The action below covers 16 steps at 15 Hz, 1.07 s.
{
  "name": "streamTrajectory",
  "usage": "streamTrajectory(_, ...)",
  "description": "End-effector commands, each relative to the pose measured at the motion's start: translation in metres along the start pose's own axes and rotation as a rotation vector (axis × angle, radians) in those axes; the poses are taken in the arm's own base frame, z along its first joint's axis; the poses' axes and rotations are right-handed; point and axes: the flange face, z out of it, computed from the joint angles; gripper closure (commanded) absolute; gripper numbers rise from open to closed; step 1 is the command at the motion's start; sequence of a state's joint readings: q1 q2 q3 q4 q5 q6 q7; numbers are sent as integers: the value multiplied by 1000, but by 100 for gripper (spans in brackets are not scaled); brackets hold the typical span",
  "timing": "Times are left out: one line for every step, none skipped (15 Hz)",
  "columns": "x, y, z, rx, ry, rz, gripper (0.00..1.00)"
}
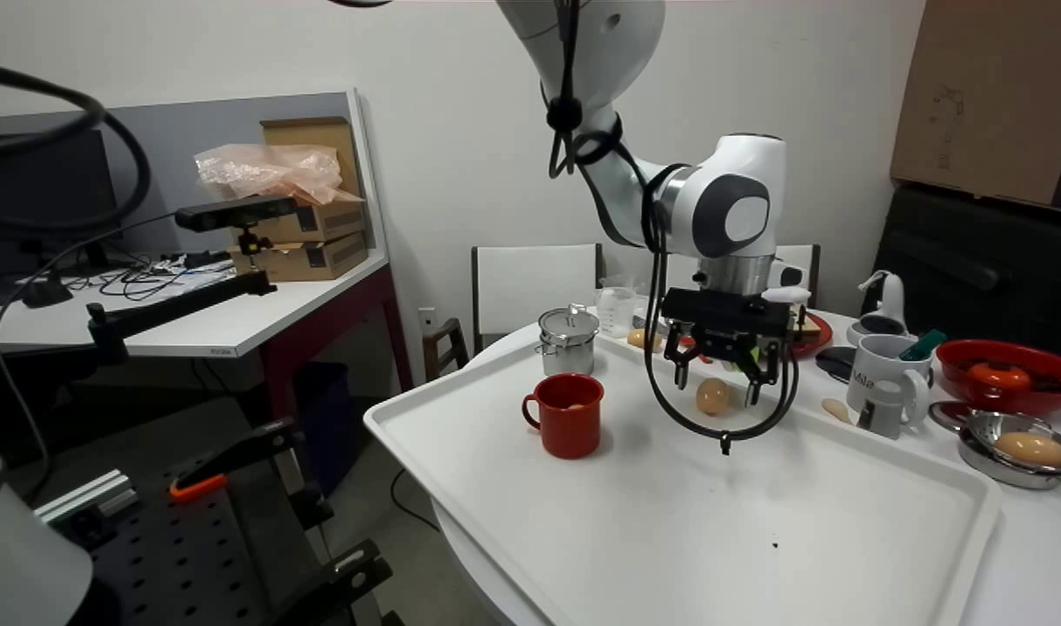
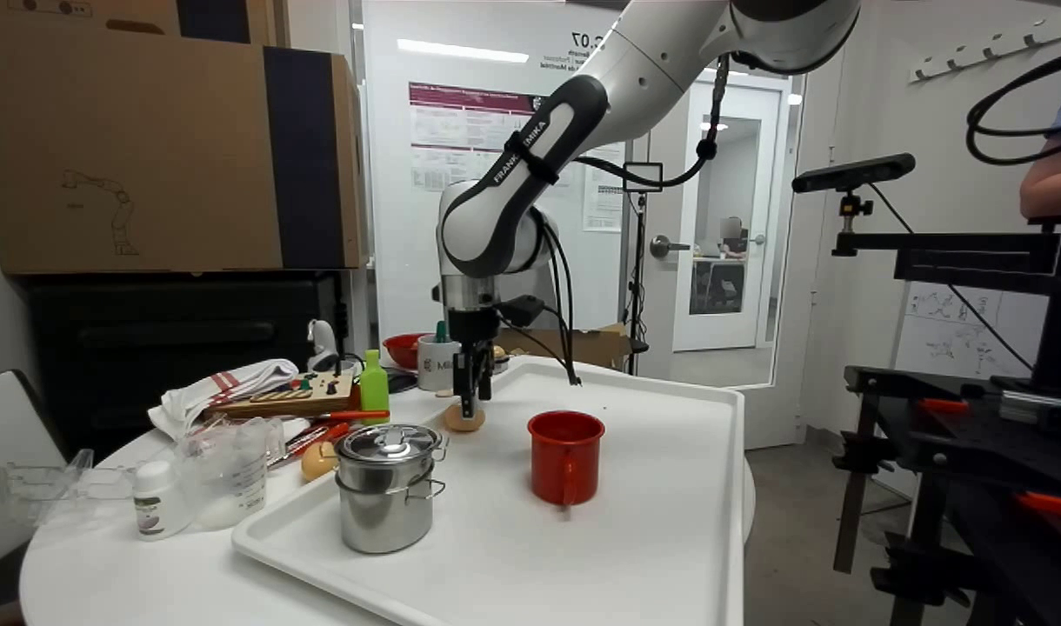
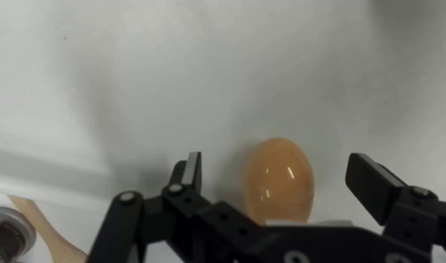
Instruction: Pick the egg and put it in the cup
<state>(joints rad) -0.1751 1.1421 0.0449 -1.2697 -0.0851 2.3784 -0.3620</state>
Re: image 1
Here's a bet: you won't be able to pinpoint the grey desk partition panel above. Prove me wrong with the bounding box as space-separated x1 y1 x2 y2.
87 87 392 263

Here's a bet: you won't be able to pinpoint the metal strainer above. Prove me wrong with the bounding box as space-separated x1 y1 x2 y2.
927 402 1061 492

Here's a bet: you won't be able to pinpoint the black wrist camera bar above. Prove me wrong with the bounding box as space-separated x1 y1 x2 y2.
660 289 792 339

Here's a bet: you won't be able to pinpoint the small black step stool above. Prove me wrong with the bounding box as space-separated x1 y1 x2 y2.
420 316 475 380

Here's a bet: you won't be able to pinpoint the red plate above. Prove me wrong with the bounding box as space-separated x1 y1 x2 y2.
782 309 840 361

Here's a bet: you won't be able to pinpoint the aluminium rail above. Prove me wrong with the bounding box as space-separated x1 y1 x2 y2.
36 467 141 524

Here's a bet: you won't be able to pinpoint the teal utensil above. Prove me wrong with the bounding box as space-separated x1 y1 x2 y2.
897 325 949 361

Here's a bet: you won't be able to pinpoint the dark blue bin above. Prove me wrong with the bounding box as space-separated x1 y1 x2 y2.
289 357 358 490

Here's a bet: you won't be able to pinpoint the tangled desk cables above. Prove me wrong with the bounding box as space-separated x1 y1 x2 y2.
87 248 236 305

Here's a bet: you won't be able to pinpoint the black computer monitor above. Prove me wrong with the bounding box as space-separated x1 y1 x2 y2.
0 125 121 309

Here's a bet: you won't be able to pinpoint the white desk red legs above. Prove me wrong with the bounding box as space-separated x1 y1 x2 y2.
0 248 417 419

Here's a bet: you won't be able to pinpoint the large brown cardboard panel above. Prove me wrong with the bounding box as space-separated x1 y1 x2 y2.
892 0 1061 212

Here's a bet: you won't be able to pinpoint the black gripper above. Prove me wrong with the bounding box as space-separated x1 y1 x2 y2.
664 323 789 405

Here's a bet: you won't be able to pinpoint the flat brown cardboard box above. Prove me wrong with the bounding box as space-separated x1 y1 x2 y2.
232 225 377 284
232 189 369 241

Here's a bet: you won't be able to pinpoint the black cabinet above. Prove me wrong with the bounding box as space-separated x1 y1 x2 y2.
875 178 1061 361

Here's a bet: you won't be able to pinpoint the beige egg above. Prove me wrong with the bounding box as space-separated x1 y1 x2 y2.
694 380 743 419

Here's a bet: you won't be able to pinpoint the beige egg-shaped item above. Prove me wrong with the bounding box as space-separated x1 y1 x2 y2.
993 427 1061 468

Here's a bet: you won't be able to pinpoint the red bowl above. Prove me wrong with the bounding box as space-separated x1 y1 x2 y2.
932 338 1061 416

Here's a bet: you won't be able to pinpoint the white pitcher mug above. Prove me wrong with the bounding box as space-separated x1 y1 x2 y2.
842 325 941 440

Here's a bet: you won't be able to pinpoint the red enamel cup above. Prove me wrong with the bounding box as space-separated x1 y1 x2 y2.
519 371 610 461

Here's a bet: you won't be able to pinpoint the white plastic tray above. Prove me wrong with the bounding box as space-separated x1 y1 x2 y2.
362 334 1007 626

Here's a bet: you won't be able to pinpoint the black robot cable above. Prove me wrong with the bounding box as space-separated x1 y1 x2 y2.
544 0 809 459

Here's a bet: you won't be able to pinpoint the black stereo camera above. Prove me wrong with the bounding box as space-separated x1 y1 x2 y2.
176 193 298 235

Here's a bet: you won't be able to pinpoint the black round lid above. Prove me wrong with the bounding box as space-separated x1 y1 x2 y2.
816 343 858 383

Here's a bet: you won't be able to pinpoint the black pegboard cart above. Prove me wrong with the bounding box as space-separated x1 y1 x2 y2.
40 412 400 626

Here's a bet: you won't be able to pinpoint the orange fruit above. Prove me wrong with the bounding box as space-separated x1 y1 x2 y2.
965 357 1037 395

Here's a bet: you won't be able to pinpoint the upright brown cardboard box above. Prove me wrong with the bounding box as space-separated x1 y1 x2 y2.
261 114 367 203

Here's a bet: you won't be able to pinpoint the thick black cable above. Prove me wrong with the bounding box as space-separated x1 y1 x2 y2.
0 55 156 235

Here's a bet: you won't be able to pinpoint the white rounded cover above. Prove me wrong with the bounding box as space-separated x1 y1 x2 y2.
0 419 99 626

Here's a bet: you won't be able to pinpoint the pink plastic bag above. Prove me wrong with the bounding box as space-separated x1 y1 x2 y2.
193 138 345 208

